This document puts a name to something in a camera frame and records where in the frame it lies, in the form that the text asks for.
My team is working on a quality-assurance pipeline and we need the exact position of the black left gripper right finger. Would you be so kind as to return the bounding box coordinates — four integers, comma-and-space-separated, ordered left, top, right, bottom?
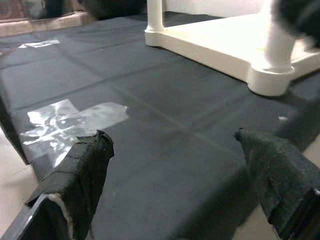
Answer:
233, 127, 320, 240

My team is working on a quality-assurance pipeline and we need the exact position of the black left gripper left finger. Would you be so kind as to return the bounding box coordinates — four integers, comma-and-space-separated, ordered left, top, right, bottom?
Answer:
0, 129, 115, 240

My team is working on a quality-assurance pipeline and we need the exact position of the white plastic table leg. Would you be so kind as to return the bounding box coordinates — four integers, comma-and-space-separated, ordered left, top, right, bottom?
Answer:
259, 0, 301, 73
146, 0, 166, 33

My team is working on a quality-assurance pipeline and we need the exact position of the white plastic table top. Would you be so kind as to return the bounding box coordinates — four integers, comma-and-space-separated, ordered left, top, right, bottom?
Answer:
144, 12, 320, 98

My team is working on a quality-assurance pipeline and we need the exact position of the clear plastic bag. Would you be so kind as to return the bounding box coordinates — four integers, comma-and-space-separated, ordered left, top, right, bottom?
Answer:
19, 98, 130, 167
16, 39, 61, 50

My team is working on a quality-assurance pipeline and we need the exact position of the black tablecloth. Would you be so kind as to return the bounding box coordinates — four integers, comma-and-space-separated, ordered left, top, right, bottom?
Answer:
0, 11, 320, 240

